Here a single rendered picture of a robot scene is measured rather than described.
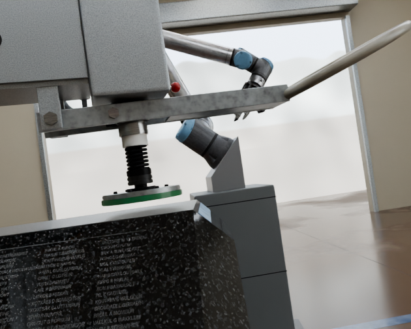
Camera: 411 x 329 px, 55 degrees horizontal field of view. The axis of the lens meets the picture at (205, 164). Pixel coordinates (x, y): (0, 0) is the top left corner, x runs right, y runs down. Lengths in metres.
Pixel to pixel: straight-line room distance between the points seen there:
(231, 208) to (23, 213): 4.65
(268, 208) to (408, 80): 5.49
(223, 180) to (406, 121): 5.34
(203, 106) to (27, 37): 0.47
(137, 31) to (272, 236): 1.25
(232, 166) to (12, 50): 1.25
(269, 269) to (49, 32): 1.44
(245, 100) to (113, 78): 0.37
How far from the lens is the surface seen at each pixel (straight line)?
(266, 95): 1.16
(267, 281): 2.01
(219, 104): 1.10
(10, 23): 1.09
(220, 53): 2.04
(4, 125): 6.38
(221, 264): 0.87
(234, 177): 2.00
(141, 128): 1.07
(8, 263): 0.98
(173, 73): 2.22
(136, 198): 0.99
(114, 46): 1.04
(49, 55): 1.05
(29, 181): 6.21
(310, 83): 1.13
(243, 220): 1.93
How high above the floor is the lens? 0.95
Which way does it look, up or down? 1 degrees up
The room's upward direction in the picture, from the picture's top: 8 degrees counter-clockwise
